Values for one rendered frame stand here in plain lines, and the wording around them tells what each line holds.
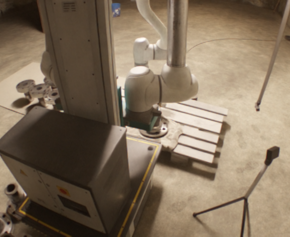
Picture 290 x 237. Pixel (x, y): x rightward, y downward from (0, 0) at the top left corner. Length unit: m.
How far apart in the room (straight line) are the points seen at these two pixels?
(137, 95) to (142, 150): 0.58
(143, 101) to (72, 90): 0.37
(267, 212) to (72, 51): 1.74
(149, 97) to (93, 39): 0.41
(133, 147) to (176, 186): 0.48
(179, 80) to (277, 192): 1.36
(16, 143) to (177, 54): 0.87
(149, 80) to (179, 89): 0.16
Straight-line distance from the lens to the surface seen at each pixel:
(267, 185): 2.04
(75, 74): 1.09
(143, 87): 1.08
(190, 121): 2.13
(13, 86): 3.57
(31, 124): 1.14
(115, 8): 6.78
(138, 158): 1.53
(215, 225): 1.69
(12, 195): 1.72
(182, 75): 1.10
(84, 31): 0.96
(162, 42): 1.34
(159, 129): 1.93
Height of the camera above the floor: 1.49
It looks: 39 degrees down
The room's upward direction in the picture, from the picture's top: straight up
